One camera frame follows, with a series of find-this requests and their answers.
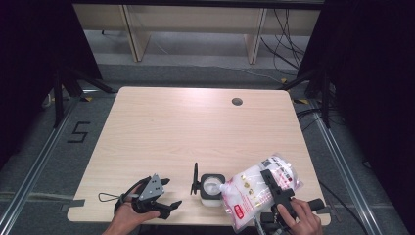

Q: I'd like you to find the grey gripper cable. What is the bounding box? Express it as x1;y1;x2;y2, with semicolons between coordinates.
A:
254;218;266;235

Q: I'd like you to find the black curtain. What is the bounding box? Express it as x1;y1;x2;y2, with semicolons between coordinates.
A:
0;0;103;167
298;0;415;226

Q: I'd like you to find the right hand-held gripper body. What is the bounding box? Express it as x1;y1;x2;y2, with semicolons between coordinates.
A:
259;187;326;235

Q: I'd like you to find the black floor cable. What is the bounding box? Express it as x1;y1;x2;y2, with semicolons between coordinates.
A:
318;180;371;235

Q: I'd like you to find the person's left hand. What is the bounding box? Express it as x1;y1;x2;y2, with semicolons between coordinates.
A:
102;191;161;235

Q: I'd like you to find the thin grey strap loop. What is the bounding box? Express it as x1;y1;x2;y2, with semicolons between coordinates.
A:
98;192;124;203

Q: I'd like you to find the aluminium floor rail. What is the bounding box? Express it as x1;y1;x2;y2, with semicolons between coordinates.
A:
307;97;384;235
0;92;84;226

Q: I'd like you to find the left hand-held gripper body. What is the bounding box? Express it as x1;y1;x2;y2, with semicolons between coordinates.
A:
131;173;166;215

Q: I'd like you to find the black curved strap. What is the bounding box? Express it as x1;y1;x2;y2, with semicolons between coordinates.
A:
113;176;153;214

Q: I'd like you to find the red and white plastic bag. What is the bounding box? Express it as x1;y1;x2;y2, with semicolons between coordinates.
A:
218;153;304;234

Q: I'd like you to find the glass jar with black lid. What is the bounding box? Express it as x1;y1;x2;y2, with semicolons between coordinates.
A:
190;162;227;208

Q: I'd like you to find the black metal stand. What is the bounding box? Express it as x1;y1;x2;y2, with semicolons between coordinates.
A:
53;67;115;129
279;69;335;129

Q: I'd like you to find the bundle of black cables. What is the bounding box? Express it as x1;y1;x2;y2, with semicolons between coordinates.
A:
259;9;309;71

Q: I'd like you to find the person's right hand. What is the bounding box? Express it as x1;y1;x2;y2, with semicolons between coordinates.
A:
275;198;325;235

